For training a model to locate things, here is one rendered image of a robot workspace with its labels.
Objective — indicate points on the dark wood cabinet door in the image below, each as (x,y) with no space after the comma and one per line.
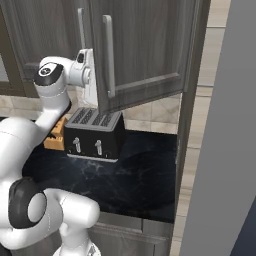
(43,26)
(150,46)

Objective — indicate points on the black four-slot toaster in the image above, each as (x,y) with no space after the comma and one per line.
(96,136)

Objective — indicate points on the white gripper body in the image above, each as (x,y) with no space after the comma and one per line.
(91,93)

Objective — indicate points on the dark wood tall side panel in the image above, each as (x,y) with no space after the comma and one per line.
(190,110)

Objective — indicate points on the grey base cabinet front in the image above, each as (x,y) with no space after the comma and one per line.
(133,235)

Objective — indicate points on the grey fridge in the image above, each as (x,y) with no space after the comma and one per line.
(223,140)

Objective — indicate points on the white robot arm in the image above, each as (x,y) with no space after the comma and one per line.
(20,143)

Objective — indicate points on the light wooden knife block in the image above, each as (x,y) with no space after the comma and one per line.
(56,137)

